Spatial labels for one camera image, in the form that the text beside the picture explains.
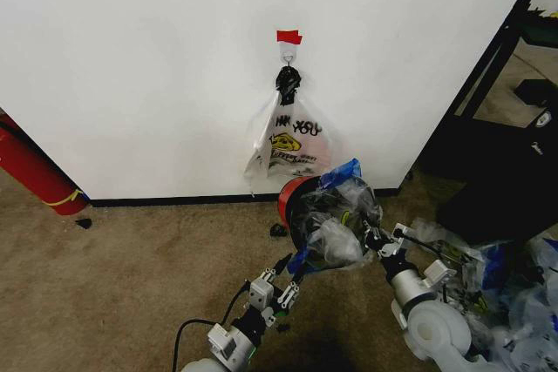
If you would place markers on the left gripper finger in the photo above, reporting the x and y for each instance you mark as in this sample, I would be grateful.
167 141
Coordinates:
274 271
291 294

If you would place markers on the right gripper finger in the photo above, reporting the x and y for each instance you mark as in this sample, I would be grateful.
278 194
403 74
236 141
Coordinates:
369 232
392 246

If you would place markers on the red trash bin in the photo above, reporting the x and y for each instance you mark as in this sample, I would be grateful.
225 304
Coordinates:
290 198

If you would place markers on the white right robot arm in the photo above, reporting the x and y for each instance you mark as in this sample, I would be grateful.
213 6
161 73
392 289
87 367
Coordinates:
429 328

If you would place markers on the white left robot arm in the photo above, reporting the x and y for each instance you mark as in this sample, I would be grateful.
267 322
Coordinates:
205 361

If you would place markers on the clear printed garbage bag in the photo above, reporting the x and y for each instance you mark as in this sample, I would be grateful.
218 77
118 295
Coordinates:
290 145

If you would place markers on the black floor scrap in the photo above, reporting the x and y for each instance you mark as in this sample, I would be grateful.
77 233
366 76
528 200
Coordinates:
277 230
83 223

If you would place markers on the pile of plastic bags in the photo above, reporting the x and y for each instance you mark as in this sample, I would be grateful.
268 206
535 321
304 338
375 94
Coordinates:
514 302

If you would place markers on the black cabinet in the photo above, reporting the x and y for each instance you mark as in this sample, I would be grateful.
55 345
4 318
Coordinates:
492 163

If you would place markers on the black box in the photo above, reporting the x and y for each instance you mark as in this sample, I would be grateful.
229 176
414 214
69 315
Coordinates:
537 92

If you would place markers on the red tape strip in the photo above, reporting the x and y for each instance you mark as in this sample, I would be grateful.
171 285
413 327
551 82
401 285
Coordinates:
288 36

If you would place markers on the red cylinder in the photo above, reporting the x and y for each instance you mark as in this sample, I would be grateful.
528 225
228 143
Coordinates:
30 167

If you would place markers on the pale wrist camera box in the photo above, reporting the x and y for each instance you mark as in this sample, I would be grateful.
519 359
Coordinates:
260 294
401 231

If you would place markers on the white wall hook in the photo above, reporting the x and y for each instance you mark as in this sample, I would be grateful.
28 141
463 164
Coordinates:
288 53

